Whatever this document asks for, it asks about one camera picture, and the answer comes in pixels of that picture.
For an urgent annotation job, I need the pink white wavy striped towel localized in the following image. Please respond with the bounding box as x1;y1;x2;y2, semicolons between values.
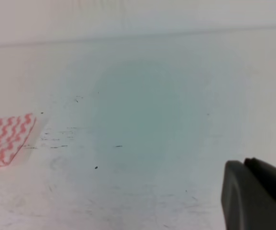
0;113;37;167

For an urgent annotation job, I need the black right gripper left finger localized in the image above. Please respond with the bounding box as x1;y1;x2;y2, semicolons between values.
221;161;276;230

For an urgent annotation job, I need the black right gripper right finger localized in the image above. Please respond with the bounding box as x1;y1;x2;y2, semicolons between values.
244;158;276;201

